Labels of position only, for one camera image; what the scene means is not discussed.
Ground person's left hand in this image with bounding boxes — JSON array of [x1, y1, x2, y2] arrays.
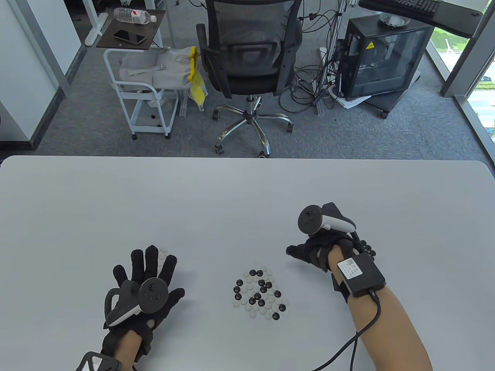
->
[[102, 245, 185, 362]]

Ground person's right hand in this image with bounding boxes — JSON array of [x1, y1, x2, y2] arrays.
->
[[286, 233, 355, 274]]

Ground pile of mixed go stones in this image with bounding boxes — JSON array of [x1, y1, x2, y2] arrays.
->
[[233, 267, 288, 320]]

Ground person's right forearm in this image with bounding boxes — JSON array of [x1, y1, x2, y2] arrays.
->
[[328, 247, 433, 371]]

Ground black and white VR controller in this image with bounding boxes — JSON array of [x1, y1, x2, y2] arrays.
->
[[104, 277, 169, 326], [298, 202, 355, 234]]

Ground black labelled wrist box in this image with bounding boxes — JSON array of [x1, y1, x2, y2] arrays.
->
[[331, 253, 386, 306]]

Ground black cross-braced wrist module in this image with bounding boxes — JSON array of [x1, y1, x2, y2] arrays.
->
[[77, 351, 122, 371]]

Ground white papers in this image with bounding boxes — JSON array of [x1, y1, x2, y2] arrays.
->
[[331, 87, 372, 111]]

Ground dark rolling computer stand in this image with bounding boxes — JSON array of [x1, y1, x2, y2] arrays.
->
[[367, 73, 422, 119]]

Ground yellow plastic bag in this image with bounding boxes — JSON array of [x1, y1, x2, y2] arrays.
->
[[187, 46, 208, 112]]

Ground black mesh office chair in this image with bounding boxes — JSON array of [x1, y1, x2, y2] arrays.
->
[[195, 0, 304, 158]]

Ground black computer tower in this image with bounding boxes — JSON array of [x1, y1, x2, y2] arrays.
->
[[337, 16, 434, 102]]

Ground white metal cart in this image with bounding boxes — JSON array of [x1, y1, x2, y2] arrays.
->
[[104, 48, 179, 140]]

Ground grey fabric bag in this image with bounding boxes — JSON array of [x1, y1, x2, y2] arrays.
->
[[119, 47, 196, 91]]

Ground silver bowl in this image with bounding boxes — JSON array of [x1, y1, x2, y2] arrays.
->
[[380, 12, 410, 28]]

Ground black keyboard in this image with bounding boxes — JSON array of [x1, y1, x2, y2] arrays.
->
[[360, 0, 441, 18]]

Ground brown side table top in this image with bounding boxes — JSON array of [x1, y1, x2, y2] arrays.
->
[[97, 8, 166, 50]]

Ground black smartphone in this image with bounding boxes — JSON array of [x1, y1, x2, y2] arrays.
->
[[113, 30, 147, 44]]

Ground white desk leg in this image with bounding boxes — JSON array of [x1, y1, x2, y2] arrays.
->
[[82, 0, 109, 47]]

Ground clear plastic water bottle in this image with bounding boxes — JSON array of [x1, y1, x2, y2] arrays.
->
[[114, 7, 157, 24]]

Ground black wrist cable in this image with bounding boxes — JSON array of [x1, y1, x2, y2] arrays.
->
[[309, 290, 381, 371]]

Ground tangle of black cables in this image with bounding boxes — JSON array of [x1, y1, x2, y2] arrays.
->
[[279, 0, 348, 114]]

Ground aluminium frame post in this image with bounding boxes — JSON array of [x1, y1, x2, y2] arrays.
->
[[315, 0, 348, 116]]

